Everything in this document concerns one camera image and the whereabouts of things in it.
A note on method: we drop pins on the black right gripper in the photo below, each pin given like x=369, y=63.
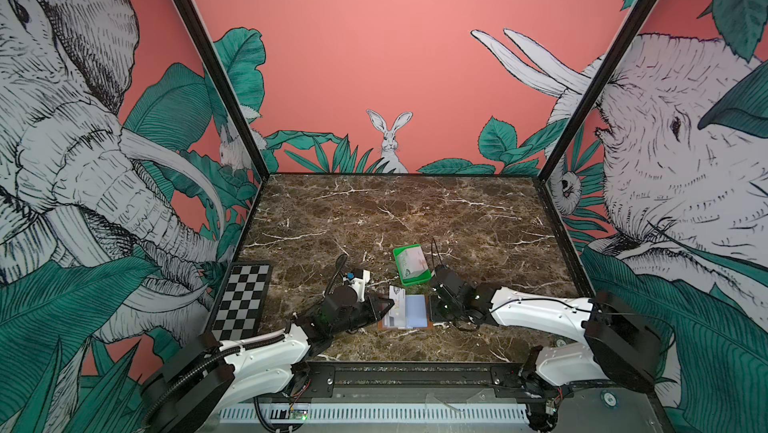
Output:
x=434, y=308

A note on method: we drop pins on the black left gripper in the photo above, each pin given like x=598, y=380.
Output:
x=374, y=309

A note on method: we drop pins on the brown leather card holder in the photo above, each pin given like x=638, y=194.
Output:
x=416, y=313

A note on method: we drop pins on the green plastic tray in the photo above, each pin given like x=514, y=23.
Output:
x=422, y=279

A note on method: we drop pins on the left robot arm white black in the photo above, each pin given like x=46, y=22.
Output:
x=208, y=375

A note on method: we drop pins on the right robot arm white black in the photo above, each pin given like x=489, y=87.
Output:
x=609, y=341

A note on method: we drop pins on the stack of credit cards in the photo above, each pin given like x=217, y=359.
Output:
x=413, y=262

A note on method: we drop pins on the black white checkerboard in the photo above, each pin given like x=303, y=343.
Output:
x=238, y=306

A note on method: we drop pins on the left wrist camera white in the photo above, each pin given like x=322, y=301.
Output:
x=358, y=280

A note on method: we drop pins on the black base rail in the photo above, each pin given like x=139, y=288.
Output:
x=323, y=379

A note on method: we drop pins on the white slotted cable duct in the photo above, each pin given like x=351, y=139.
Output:
x=393, y=413

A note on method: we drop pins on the right black frame post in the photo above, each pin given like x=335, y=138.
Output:
x=635, y=19

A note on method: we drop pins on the black frame post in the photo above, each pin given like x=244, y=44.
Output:
x=635, y=19
x=214, y=67

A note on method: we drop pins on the left black frame post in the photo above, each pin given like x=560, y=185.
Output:
x=214, y=67

